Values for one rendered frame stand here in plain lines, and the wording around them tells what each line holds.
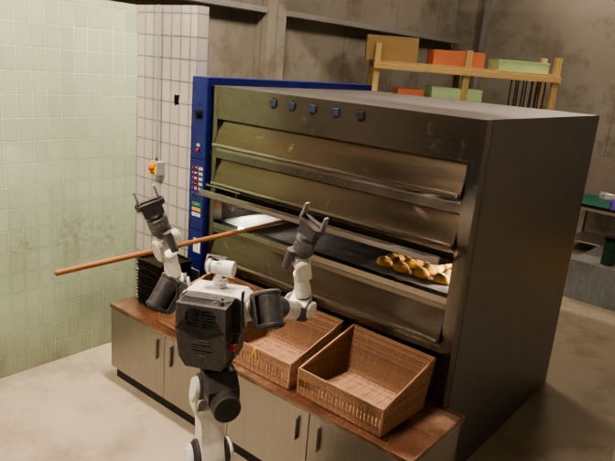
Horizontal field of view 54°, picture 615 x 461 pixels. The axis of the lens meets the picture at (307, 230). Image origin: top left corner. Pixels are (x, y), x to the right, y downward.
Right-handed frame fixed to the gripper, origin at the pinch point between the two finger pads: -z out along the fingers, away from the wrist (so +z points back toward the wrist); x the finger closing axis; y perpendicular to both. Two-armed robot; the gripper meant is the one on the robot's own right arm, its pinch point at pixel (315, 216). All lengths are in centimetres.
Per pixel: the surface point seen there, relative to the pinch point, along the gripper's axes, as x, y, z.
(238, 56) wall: 383, 309, 137
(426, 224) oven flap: -5, 94, 31
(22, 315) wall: 187, -28, 214
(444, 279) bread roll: -23, 106, 60
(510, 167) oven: -15, 136, -1
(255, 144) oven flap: 120, 89, 56
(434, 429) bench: -70, 60, 103
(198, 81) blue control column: 184, 87, 45
